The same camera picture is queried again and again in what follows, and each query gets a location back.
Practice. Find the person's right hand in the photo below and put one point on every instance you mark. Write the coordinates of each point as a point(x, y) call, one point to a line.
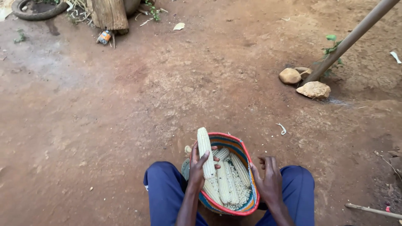
point(270, 182)

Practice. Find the person's left hand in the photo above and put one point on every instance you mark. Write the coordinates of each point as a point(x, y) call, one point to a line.
point(196, 172)

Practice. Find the white maize cob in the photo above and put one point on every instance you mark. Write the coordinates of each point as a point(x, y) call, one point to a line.
point(231, 185)
point(223, 185)
point(205, 150)
point(240, 169)
point(212, 192)
point(221, 153)

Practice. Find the grey sandal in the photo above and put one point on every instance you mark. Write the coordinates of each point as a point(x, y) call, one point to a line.
point(185, 168)

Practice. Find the heap of loose maize kernels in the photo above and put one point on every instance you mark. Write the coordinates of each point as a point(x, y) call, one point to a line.
point(244, 194)

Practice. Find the person's blue trousers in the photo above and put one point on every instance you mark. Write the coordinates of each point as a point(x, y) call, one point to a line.
point(165, 191)

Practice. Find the colourful woven basket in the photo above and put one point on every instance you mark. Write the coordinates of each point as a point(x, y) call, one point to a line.
point(241, 150)

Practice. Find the white curled scrap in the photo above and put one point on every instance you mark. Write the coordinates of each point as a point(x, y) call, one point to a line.
point(282, 128)

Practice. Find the flat tan stone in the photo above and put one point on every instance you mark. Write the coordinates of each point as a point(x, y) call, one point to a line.
point(314, 90)

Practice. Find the thin wooden stick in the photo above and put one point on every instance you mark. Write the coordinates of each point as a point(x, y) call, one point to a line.
point(373, 210)

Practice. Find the round tan stone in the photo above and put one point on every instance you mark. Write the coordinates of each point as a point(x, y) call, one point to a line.
point(290, 76)

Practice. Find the small half-hidden stone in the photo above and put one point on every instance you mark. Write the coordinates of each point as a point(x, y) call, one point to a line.
point(304, 72)

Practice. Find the small green plant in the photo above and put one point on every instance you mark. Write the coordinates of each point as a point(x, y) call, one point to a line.
point(332, 53)

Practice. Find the dry maize husk piece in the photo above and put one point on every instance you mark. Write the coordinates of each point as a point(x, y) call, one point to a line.
point(179, 26)

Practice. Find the slanted wooden pole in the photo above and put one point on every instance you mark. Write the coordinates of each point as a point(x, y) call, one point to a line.
point(350, 39)

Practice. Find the crushed orange plastic bottle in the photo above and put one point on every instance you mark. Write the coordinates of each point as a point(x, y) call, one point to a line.
point(104, 37)

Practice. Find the white husk strip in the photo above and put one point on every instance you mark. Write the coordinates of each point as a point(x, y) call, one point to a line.
point(395, 57)

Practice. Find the wooden tree stump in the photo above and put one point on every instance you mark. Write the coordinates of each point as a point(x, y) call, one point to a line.
point(108, 14)

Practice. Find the old black tyre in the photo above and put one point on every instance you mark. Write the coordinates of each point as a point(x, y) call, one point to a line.
point(39, 11)

